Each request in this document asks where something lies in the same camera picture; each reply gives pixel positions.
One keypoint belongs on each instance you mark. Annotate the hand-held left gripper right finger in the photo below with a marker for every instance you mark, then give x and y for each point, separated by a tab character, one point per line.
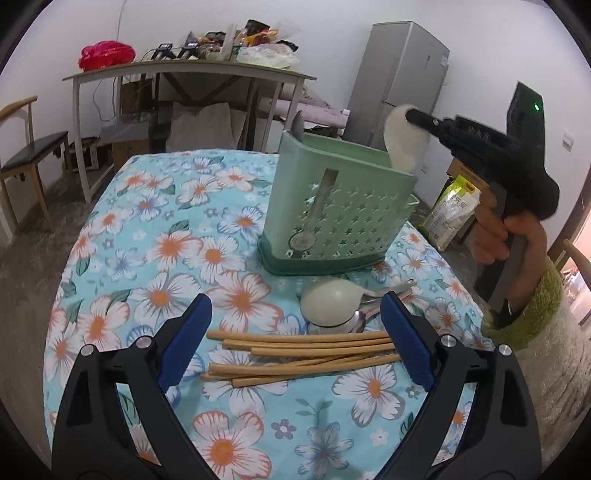
406	341

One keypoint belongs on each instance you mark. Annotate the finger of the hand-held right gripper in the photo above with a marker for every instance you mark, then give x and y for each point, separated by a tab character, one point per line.
427	122

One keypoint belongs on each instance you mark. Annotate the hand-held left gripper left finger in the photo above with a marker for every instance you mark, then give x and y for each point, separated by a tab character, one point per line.
187	341

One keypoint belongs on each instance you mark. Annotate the white plastic spoon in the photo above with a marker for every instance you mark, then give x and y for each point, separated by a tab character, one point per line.
328	300
406	147

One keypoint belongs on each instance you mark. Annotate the pile of wooden chopsticks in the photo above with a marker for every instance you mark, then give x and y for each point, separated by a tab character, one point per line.
295	355

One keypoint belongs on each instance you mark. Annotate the green plastic utensil holder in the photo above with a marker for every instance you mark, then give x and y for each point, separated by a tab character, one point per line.
351	217

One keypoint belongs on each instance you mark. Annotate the person's right hand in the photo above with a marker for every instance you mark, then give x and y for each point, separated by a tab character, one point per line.
526	249

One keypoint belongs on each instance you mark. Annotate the grey refrigerator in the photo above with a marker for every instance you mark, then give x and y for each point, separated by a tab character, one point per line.
397	78

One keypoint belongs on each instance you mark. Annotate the cardboard box with plastic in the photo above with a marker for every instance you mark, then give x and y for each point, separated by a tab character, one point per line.
461	171

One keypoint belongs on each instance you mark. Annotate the yellow green rice bag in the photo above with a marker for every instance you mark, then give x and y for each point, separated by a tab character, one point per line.
450	212

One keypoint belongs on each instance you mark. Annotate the blue floral tablecloth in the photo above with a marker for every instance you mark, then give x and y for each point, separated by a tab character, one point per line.
138	258

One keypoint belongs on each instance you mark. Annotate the light wooden chair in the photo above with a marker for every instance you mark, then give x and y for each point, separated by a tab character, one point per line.
575	258

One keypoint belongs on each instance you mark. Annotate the pink floral ironing board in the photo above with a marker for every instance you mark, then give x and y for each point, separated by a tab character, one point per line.
314	113

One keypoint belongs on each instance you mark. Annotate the white plastic bag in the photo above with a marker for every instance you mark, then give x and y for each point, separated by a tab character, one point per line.
268	56

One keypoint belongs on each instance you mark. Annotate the pile of snack packets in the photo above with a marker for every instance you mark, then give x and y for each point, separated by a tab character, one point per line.
249	32

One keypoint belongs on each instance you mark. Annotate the grey cloth sack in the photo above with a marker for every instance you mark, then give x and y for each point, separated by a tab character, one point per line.
203	127

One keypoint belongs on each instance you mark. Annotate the cardboard box under desk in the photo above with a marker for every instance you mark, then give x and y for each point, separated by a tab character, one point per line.
124	123

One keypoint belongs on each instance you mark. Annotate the wooden chair with dark seat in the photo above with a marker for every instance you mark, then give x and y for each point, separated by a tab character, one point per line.
37	150

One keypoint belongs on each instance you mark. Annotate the white-legged desk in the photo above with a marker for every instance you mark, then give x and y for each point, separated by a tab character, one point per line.
184	69

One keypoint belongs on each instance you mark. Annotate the black device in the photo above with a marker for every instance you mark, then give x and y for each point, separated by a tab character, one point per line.
188	50
162	50

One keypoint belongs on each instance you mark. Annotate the red plastic bag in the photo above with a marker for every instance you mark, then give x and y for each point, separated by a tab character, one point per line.
106	55

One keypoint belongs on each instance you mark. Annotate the white wall socket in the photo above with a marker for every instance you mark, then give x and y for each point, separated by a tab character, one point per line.
567	138

